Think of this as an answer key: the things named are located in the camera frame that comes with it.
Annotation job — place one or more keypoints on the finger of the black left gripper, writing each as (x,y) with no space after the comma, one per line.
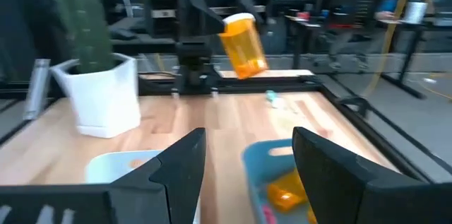
(197,15)

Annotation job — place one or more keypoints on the blue plastic bin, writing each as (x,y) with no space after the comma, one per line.
(257,160)

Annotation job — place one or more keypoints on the white cylinder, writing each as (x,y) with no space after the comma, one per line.
(415,12)

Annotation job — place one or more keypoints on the white plastic bin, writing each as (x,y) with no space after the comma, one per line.
(113,167)

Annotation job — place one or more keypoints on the black pegboard panel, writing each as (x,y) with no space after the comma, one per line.
(353,1)

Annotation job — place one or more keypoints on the desk with black legs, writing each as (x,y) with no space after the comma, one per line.
(318,23)

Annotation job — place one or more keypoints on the white plant pot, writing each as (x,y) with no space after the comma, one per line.
(102,100)

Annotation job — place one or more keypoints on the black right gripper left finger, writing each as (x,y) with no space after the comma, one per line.
(148,199)

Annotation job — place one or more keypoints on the green cactus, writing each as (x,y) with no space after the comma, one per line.
(84,22)

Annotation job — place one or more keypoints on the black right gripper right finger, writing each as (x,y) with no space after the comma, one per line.
(353,188)

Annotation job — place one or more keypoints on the silver metal bracket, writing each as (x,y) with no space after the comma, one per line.
(37,89)

